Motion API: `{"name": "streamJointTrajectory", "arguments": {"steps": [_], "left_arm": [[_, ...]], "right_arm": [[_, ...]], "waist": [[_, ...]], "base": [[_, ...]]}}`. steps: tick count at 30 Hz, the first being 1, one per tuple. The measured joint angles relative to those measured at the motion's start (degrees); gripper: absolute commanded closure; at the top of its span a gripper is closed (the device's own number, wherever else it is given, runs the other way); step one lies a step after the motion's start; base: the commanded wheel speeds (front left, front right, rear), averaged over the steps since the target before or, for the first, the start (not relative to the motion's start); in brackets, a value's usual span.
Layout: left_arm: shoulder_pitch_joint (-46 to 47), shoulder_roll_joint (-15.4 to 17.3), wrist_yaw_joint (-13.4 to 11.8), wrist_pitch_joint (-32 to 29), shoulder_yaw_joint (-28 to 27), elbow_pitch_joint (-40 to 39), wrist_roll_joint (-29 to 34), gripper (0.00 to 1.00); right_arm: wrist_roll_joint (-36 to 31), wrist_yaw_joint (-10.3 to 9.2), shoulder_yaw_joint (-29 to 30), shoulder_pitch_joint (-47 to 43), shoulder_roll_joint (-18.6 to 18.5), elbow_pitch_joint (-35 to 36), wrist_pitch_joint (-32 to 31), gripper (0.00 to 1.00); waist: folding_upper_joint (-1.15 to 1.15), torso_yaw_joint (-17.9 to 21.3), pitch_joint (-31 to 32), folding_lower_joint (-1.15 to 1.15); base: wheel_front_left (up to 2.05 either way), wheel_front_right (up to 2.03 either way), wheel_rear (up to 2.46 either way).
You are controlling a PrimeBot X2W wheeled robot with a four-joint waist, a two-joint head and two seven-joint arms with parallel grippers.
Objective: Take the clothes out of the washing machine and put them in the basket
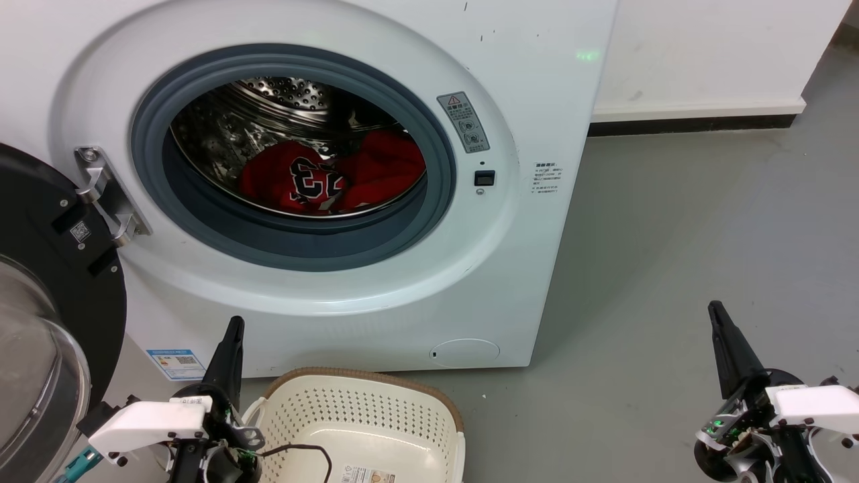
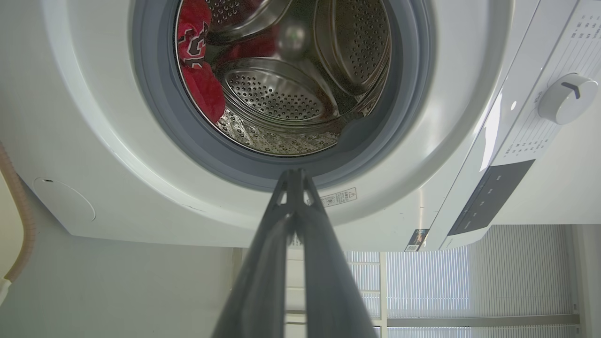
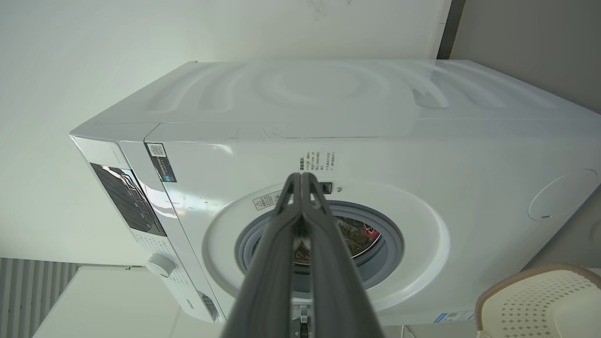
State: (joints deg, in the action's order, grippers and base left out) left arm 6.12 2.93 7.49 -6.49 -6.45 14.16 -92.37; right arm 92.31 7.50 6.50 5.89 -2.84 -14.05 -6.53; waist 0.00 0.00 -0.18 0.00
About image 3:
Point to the grey ribbed radiator panel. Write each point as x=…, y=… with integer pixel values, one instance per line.
x=28, y=291

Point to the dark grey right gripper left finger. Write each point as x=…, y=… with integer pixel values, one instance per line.
x=267, y=281

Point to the white cabinet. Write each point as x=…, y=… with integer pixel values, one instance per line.
x=112, y=305

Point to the cream perforated laundry basket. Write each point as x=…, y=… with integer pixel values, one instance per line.
x=544, y=305

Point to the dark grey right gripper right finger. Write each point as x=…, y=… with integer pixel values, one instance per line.
x=333, y=281

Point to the white front-load washing machine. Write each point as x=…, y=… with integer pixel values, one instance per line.
x=422, y=155

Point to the clothes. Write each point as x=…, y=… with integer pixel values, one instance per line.
x=361, y=232

